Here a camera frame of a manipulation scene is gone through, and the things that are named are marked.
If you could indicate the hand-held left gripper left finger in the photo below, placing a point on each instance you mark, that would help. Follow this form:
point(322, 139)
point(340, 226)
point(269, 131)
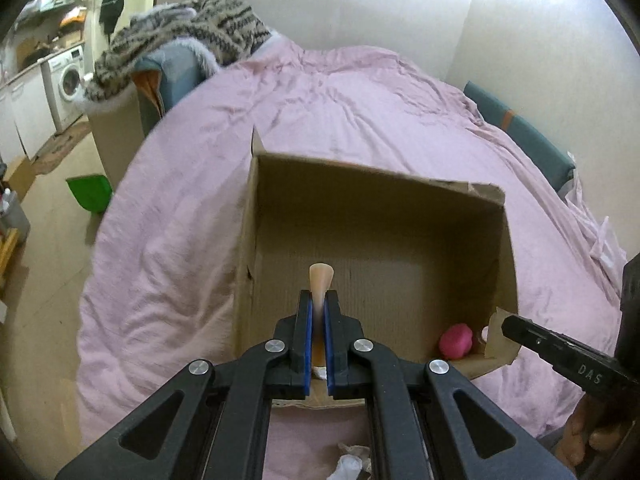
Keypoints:
point(306, 340)

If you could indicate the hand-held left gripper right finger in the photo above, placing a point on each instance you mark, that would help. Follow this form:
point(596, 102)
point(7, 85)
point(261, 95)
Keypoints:
point(330, 340)

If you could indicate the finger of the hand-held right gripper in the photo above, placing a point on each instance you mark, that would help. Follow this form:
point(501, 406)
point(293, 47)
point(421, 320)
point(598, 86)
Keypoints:
point(560, 350)

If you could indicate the pink soft toy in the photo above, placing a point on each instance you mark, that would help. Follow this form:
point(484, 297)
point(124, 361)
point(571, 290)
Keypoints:
point(456, 341)

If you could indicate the brown cardboard box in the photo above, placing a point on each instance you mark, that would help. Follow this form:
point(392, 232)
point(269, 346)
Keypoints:
point(380, 240)

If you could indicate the person's right hand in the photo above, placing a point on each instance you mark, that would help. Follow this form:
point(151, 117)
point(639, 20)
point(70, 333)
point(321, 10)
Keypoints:
point(595, 430)

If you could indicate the small white object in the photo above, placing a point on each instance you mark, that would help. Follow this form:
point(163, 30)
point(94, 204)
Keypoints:
point(485, 334)

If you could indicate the white plastic bag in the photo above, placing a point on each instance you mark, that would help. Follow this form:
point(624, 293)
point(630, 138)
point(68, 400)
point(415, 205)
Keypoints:
point(352, 464)

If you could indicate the teal pillow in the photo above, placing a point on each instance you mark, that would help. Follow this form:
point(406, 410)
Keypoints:
point(520, 135)

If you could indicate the pink bed blanket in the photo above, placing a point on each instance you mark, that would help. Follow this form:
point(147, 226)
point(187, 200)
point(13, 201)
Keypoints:
point(350, 110)

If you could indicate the green plastic dustpan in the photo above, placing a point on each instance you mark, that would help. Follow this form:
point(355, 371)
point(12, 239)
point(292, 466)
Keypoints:
point(90, 192)

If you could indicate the patterned floor rug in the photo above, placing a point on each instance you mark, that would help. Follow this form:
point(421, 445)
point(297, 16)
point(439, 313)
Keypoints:
point(57, 146)

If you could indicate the striped knitted throw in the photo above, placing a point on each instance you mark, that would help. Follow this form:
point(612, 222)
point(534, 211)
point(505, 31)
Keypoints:
point(190, 30)

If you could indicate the flat cardboard piece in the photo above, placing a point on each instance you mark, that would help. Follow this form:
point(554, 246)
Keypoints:
point(19, 175)

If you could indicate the white washing machine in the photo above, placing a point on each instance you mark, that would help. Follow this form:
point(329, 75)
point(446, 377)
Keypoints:
point(67, 80)

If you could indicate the white kitchen cabinet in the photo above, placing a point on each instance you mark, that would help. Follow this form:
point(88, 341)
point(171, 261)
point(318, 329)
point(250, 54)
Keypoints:
point(20, 110)

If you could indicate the black hanging garment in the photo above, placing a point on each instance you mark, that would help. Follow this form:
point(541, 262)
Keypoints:
point(111, 7)

